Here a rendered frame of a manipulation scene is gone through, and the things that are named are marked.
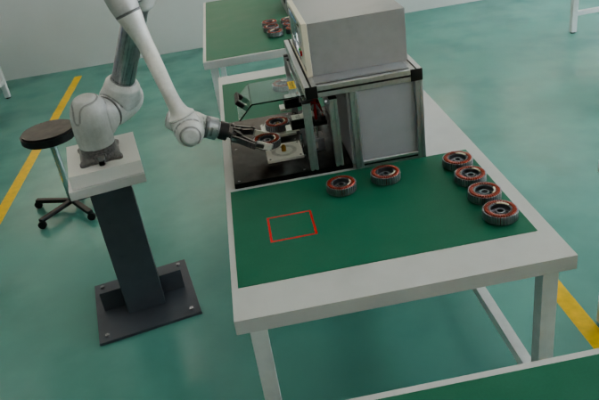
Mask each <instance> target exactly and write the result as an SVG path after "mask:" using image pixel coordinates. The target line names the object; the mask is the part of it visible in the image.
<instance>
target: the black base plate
mask: <svg viewBox="0 0 599 400"><path fill-rule="evenodd" d="M321 108H322V111H324V113H323V114H324V115H325V117H326V120H327V124H326V125H321V126H317V128H318V131H322V133H323V136H324V142H325V150H321V151H317V158H318V166H319V170H316V169H315V170H314V171H312V170H311V167H310V161H309V155H308V143H307V137H306V130H305V128H301V129H300V130H299V131H298V133H297V134H296V135H288V136H283V137H281V143H288V142H294V141H299V142H300V145H301V140H300V134H302V139H303V145H304V152H305V154H306V156H305V158H300V159H291V160H286V161H281V162H276V163H271V164H268V161H267V154H266V151H261V150H258V149H256V148H255V150H253V149H251V148H248V147H246V146H243V145H240V144H238V143H232V142H231V150H232V160H233V170H234V186H235V189H241V188H245V187H251V186H255V185H260V184H269V183H274V182H279V181H284V180H289V179H294V178H299V177H304V176H312V175H318V174H322V173H328V172H332V171H338V170H342V169H348V168H353V163H352V161H351V158H350V156H349V154H348V152H347V150H346V148H345V146H344V144H343V142H342V141H341V143H342V151H343V159H344V165H343V166H342V165H339V166H338V167H337V166H336V164H335V157H334V149H333V142H332V128H331V120H330V115H329V113H328V110H327V109H326V107H325V106H322V107H321ZM290 115H292V113H291V112H286V113H281V114H276V115H271V116H266V117H261V118H252V119H246V120H241V121H236V122H231V123H229V124H230V126H231V124H234V125H240V126H248V127H255V129H257V130H261V127H260V125H265V122H266V121H267V120H268V119H270V118H274V117H286V118H288V119H290V117H289V116H290Z"/></svg>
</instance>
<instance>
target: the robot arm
mask: <svg viewBox="0 0 599 400"><path fill-rule="evenodd" d="M104 2H105V3H106V5H107V6H108V8H109V10H110V11H111V13H112V14H113V16H114V17H115V19H116V20H117V22H118V23H119V24H120V26H119V36H118V42H117V47H116V52H115V58H114V63H113V69H112V74H110V75H109V76H108V77H107V78H106V79H105V81H104V83H103V87H102V89H101V91H100V93H99V95H98V94H93V93H85V94H80V95H78V96H77V97H75V98H74V99H73V101H72V102H71V104H70V123H71V127H72V131H73V134H74V136H75V139H76V141H77V144H78V153H79V156H80V164H79V165H80V168H86V167H90V166H93V165H97V164H99V165H100V167H101V166H104V165H105V162H107V161H111V160H115V159H122V158H123V154H122V153H121V152H120V150H119V140H118V139H115V138H114V133H115V132H116V130H117V128H118V126H120V125H121V124H123V123H125V122H126V121H127V120H129V119H130V118H132V117H133V116H134V115H135V114H136V113H137V112H138V111H139V110H140V108H141V107H142V104H143V101H144V92H143V90H142V88H141V87H140V84H139V82H138V81H137V80H136V78H135V77H136V72H137V68H138V62H139V58H140V54H141V55H142V56H143V58H144V61H145V63H146V65H147V67H148V68H149V70H150V72H151V73H152V76H153V78H154V80H155V82H156V84H157V86H158V88H159V89H160V92H161V94H162V96H163V99H164V101H165V103H166V104H167V106H168V113H167V115H166V118H165V127H166V128H167V129H169V130H171V131H172V132H173V133H174V135H175V136H176V139H177V140H178V142H179V143H181V144H182V145H183V146H186V147H193V146H194V145H197V144H198V143H200V142H201V141H202V139H203V138H208V139H212V140H215V139H216V138H217V139H219V140H224V141H225V140H226V138H227V137H229V138H231V142H232V143H238V144H240V145H243V146H246V147H248V148H251V149H253V150H255V148H259V149H262V150H267V151H272V149H273V144H271V143H265V142H261V141H254V140H252V139H250V138H249V137H246V136H244V135H253V136H257V135H261V134H264V133H268V132H265V131H261V130H257V129H255V127H248V126H240V125H234V124H231V126H230V124H229V123H228V122H225V121H220V119H219V118H214V117H211V116H207V115H204V114H202V113H200V112H198V111H195V110H194V109H192V108H188V107H187V106H185V104H184V103H183V102H182V100H181V99H180V97H179V95H178V93H177V92H176V89H175V88H174V86H173V83H172V81H171V79H170V77H169V74H168V72H167V70H166V68H165V65H164V63H163V61H162V59H161V58H160V54H159V52H158V50H157V48H156V46H155V44H154V43H153V41H152V37H151V35H150V32H149V30H148V28H147V26H146V21H147V17H148V12H149V11H150V10H151V8H152V7H153V6H154V4H155V2H156V0H104Z"/></svg>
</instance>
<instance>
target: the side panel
mask: <svg viewBox="0 0 599 400"><path fill-rule="evenodd" d="M349 107H350V115H351V124H352V132H353V141H354V150H355V158H356V168H357V169H360V168H364V167H373V166H379V165H383V164H389V163H393V162H399V161H403V160H408V159H417V158H421V157H426V143H425V124H424V104H423V80H417V81H412V82H406V83H401V84H395V85H391V86H381V87H376V88H371V89H365V90H361V91H355V92H350V93H349Z"/></svg>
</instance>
